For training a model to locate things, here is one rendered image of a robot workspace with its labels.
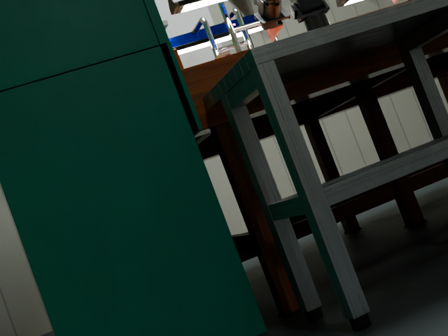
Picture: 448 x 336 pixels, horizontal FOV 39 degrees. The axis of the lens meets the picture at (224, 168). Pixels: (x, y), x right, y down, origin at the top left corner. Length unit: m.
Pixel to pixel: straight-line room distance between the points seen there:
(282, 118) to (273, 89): 0.07
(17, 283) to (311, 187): 2.88
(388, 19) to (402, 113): 3.35
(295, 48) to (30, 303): 2.92
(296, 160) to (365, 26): 0.38
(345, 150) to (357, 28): 3.12
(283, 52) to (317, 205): 0.35
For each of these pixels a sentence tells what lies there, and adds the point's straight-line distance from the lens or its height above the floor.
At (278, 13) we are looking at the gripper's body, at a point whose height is 0.86.
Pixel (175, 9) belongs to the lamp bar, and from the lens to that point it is 2.25.
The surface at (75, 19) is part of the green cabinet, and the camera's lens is 1.81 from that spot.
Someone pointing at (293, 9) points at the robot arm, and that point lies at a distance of 1.77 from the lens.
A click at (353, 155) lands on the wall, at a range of 4.68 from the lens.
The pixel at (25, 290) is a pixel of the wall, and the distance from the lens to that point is 4.07.
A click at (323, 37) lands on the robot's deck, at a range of 1.53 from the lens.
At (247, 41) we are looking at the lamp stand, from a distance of 2.72.
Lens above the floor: 0.38
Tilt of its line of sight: 3 degrees up
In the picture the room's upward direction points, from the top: 21 degrees counter-clockwise
